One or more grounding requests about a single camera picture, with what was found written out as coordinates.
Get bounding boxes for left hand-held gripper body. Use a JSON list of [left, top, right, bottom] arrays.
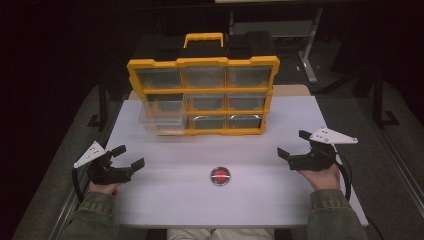
[[73, 140, 135, 186]]

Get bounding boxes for clear plastic drawer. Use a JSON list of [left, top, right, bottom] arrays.
[[138, 99, 189, 136]]

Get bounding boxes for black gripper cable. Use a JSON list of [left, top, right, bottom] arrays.
[[334, 152, 354, 202], [71, 167, 85, 204]]

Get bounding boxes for person's left hand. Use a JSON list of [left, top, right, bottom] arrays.
[[87, 181, 121, 196]]

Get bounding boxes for yellow black storage organizer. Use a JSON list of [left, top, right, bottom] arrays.
[[126, 32, 281, 137]]

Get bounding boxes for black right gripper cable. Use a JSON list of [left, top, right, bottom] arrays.
[[334, 152, 354, 202]]

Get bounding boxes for black metal stand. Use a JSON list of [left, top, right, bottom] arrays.
[[86, 81, 110, 130], [372, 66, 401, 130]]

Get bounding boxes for person's right hand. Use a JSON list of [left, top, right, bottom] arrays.
[[297, 162, 342, 192]]

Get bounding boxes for wooden board under table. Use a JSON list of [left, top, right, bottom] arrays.
[[128, 83, 312, 101]]

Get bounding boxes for person's legs in light trousers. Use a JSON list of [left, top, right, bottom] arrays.
[[166, 228, 276, 240]]

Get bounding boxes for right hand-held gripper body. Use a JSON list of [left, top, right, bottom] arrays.
[[287, 127, 359, 173]]

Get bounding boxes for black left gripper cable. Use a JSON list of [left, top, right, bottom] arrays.
[[71, 167, 85, 204]]

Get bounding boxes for round red black disc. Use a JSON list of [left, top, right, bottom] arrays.
[[209, 166, 231, 187]]

